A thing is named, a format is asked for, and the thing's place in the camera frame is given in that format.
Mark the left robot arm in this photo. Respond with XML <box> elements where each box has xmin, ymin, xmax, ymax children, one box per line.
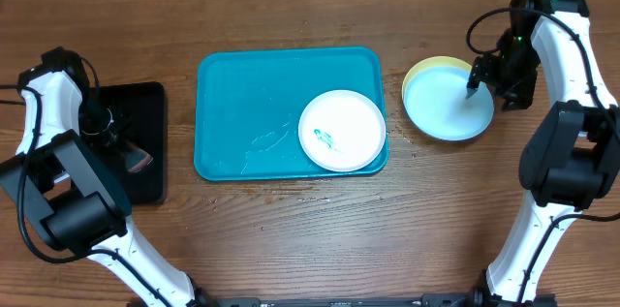
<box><xmin>1</xmin><ymin>47</ymin><xmax>210</xmax><ymax>306</ymax></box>

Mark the pink and black sponge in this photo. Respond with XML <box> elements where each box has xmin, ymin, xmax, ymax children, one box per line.
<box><xmin>123</xmin><ymin>143</ymin><xmax>153</xmax><ymax>173</ymax></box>

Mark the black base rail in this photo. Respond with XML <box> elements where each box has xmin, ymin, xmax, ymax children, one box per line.
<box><xmin>128</xmin><ymin>292</ymin><xmax>558</xmax><ymax>307</ymax></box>

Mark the white plate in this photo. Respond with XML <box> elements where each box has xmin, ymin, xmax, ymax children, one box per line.
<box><xmin>297</xmin><ymin>90</ymin><xmax>387</xmax><ymax>172</ymax></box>

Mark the light blue plate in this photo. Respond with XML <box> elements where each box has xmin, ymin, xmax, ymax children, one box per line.
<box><xmin>403</xmin><ymin>65</ymin><xmax>495</xmax><ymax>141</ymax></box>

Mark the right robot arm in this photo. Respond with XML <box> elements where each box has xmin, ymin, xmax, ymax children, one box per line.
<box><xmin>463</xmin><ymin>0</ymin><xmax>619</xmax><ymax>306</ymax></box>

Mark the yellow-green plate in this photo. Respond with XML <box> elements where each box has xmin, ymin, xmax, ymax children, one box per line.
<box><xmin>401</xmin><ymin>56</ymin><xmax>472</xmax><ymax>100</ymax></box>

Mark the black water tray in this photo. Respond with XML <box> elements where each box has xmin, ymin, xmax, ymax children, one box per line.
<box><xmin>87</xmin><ymin>82</ymin><xmax>168</xmax><ymax>205</ymax></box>

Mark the teal plastic tray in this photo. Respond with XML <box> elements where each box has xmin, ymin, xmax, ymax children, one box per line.
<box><xmin>194</xmin><ymin>46</ymin><xmax>386</xmax><ymax>182</ymax></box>

